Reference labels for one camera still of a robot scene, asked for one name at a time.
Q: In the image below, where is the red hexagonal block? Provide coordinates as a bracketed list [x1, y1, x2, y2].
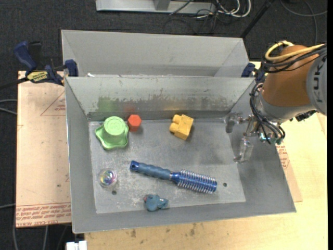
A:
[127, 114, 143, 133]

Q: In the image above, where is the grey metal bin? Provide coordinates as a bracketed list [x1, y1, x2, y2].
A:
[61, 29, 297, 234]

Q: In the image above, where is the blue toy figure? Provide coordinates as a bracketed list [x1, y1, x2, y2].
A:
[143, 194, 170, 213]

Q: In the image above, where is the clear iridescent ball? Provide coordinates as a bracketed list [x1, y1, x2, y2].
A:
[98, 168, 118, 188]

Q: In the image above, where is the yellow toy building block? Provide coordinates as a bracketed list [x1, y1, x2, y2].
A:
[169, 114, 195, 141]

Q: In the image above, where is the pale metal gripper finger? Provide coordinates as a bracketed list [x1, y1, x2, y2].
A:
[233, 132, 254, 164]
[225, 114, 244, 134]

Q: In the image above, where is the black cylinder on white bracket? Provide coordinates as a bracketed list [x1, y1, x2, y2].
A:
[294, 110, 317, 122]

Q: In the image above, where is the blue round hairbrush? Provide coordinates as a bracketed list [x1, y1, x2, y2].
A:
[129, 160, 218, 194]

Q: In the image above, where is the brown cardboard board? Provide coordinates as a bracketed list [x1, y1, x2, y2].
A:
[15, 70, 304, 229]

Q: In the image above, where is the green plastic cup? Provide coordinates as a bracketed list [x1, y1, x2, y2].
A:
[95, 116, 130, 151]

